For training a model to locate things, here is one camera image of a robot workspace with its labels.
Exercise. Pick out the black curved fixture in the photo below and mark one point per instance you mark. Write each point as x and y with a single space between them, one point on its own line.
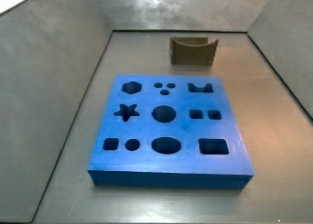
192 51

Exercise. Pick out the blue shape-sorter block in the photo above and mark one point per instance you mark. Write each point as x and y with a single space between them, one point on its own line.
168 135

